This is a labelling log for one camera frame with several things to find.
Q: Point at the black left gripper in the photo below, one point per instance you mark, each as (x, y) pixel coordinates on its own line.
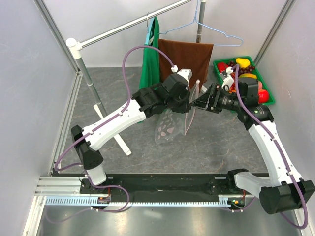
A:
(186, 107)

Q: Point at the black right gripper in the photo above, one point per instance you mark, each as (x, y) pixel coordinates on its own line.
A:
(206, 102)

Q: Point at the clear pink-dotted zip bag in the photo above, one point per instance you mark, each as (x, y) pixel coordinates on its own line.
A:
(170, 124)

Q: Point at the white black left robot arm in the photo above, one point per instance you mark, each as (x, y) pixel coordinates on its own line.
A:
(172, 94)

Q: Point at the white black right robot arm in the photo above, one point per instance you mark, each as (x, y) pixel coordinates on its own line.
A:
(285, 189)

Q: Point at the green shirt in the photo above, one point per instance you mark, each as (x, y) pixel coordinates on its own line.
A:
(150, 74)

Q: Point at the red toy bell pepper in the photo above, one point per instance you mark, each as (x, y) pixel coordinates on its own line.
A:
(222, 66)

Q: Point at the brown towel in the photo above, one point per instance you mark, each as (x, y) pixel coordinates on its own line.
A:
(187, 55)

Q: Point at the dark red toy grapes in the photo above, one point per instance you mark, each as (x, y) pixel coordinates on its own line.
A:
(245, 70)

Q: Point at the yellow toy pear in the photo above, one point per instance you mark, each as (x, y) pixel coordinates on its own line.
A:
(243, 62)

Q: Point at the red toy apple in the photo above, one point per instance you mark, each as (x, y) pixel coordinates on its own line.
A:
(263, 96)

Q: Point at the green plastic tray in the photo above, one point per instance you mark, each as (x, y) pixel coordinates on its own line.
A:
(217, 71)

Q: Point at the white metal clothes rack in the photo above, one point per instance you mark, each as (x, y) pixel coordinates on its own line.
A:
(75, 47)

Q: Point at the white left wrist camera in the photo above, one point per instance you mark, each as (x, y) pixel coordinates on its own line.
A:
(185, 73)

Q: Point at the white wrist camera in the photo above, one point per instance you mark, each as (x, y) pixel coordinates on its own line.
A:
(185, 73)
(226, 77)

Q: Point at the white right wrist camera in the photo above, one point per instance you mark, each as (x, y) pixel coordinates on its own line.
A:
(226, 77)

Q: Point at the light blue wire hanger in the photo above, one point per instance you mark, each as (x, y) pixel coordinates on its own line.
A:
(198, 19)

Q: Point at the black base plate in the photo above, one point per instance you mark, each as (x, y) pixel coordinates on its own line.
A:
(214, 184)

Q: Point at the grey slotted cable duct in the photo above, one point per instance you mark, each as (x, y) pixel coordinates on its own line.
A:
(90, 201)

